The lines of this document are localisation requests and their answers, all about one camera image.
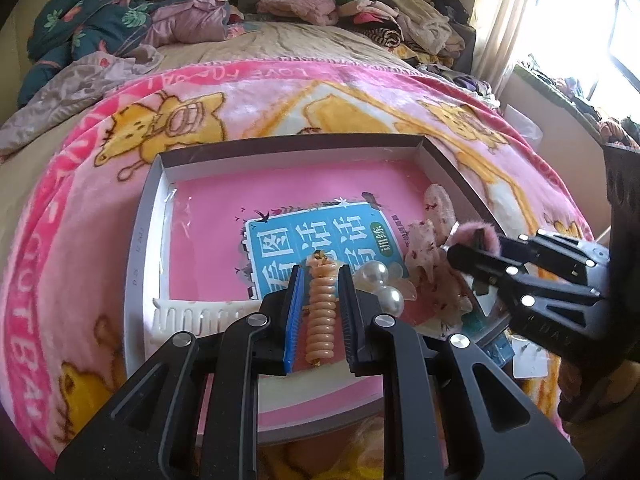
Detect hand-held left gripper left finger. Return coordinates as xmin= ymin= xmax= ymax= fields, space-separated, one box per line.
xmin=55 ymin=265 xmax=304 ymax=480

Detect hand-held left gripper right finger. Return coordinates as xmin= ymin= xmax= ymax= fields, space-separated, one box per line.
xmin=337 ymin=265 xmax=586 ymax=480

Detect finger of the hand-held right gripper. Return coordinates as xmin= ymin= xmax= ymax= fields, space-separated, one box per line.
xmin=517 ymin=230 xmax=612 ymax=281
xmin=446 ymin=244 xmax=608 ymax=361

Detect orange spiral hair tie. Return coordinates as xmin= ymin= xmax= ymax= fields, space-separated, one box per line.
xmin=304 ymin=252 xmax=346 ymax=367

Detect pink fuzzy hair clip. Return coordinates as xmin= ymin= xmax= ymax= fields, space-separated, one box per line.
xmin=452 ymin=222 xmax=505 ymax=256

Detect pearl hair clip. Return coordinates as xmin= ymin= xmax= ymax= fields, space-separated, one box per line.
xmin=350 ymin=260 xmax=418 ymax=318

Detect cream hair claw clip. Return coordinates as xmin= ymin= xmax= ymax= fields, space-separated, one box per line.
xmin=150 ymin=297 xmax=263 ymax=348

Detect grey cardboard box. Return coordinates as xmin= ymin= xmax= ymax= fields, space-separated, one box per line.
xmin=122 ymin=134 xmax=516 ymax=446

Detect clear jewelry packet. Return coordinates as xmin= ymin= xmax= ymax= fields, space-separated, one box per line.
xmin=510 ymin=342 xmax=553 ymax=378

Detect blue packet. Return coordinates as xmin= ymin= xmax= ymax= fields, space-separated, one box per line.
xmin=470 ymin=327 xmax=518 ymax=363

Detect white plastic bag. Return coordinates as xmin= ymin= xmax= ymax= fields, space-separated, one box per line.
xmin=500 ymin=105 xmax=543 ymax=146

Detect cluttered windowsill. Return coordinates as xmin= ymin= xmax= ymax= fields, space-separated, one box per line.
xmin=515 ymin=55 xmax=640 ymax=151

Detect dark patterned cloth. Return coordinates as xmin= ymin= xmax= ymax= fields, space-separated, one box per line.
xmin=417 ymin=62 xmax=501 ymax=111

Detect pink printed blanket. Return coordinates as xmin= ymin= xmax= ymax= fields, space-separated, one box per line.
xmin=7 ymin=57 xmax=601 ymax=480

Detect cream curtain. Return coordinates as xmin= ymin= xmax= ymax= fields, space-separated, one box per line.
xmin=465 ymin=0 xmax=551 ymax=106

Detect window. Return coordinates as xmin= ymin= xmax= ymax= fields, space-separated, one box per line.
xmin=515 ymin=0 xmax=640 ymax=91

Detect pile of clothes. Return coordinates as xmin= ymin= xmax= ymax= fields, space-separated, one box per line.
xmin=327 ymin=0 xmax=481 ymax=68

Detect pink folded clothes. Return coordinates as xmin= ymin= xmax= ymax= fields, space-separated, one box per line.
xmin=255 ymin=0 xmax=341 ymax=26

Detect lilac garment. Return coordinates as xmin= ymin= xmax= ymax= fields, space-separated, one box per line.
xmin=150 ymin=0 xmax=233 ymax=48

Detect light purple sheet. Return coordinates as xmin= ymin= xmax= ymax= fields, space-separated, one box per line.
xmin=0 ymin=45 xmax=166 ymax=161

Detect dark floral quilt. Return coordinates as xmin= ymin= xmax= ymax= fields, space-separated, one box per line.
xmin=17 ymin=0 xmax=161 ymax=111

